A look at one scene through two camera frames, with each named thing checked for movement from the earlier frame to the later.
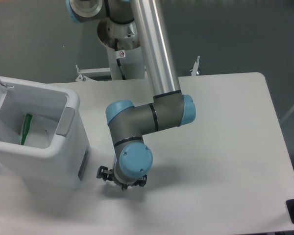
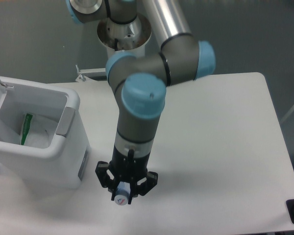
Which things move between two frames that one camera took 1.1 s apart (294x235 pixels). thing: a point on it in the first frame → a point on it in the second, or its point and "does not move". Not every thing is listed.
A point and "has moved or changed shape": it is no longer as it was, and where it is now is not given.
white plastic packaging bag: [35, 131] does not move
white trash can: [38, 137] does not move
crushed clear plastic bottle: [115, 160] has moved or changed shape
